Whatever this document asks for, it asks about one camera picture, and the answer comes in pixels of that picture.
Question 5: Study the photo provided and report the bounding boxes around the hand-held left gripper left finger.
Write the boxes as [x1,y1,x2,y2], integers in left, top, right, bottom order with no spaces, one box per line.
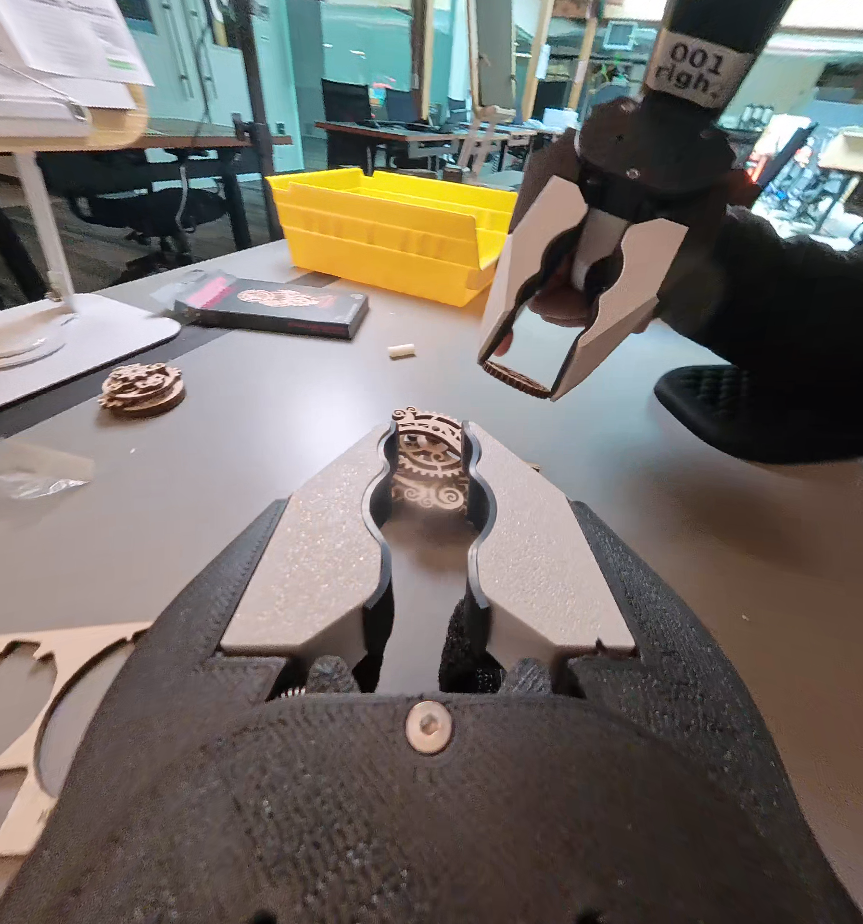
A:
[220,424,398,656]

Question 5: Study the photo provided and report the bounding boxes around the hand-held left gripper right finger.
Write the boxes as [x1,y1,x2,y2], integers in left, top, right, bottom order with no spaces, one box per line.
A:
[463,422,638,661]

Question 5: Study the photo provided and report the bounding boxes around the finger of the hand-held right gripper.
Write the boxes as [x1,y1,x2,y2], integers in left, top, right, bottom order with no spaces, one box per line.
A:
[548,218,691,402]
[478,176,590,369]

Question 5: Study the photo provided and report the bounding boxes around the round wooden gear piece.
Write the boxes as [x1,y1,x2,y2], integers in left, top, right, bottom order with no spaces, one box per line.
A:
[482,359,554,400]

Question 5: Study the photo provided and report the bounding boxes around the wooden gear model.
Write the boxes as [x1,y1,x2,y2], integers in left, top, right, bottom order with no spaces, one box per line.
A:
[390,406,476,522]

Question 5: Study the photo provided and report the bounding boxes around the black model kit box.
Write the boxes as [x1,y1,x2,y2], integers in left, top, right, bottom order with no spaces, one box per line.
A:
[173,278,370,341]

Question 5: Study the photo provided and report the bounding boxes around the person's right hand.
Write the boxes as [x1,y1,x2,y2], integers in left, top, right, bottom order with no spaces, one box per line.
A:
[529,274,600,328]

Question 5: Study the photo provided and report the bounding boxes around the yellow plastic bin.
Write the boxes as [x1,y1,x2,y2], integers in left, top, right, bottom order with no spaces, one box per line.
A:
[266,167,520,308]

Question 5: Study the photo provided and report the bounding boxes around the wooden background table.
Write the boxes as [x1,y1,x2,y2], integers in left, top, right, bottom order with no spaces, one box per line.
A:
[315,117,542,174]

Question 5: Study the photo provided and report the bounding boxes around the round wooden gear assembly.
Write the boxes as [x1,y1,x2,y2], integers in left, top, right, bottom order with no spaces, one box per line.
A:
[98,361,186,417]

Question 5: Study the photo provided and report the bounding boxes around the wooden cut-out sheet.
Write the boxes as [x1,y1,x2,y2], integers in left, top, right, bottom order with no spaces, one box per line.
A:
[0,621,152,861]

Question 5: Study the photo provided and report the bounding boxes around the clear plastic bag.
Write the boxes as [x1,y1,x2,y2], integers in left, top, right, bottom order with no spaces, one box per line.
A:
[0,439,98,501]

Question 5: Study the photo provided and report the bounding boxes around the clear plastic wrapper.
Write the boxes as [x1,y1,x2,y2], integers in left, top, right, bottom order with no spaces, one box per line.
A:
[149,269,225,317]

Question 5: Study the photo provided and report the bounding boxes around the white desk stand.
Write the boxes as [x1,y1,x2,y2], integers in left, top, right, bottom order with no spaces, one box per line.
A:
[0,87,182,421]

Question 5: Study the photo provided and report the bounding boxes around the black office chair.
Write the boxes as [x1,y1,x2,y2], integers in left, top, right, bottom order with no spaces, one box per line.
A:
[37,150,225,270]

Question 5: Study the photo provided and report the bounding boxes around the paper sheets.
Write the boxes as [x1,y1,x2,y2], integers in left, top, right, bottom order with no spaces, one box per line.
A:
[0,0,155,140]

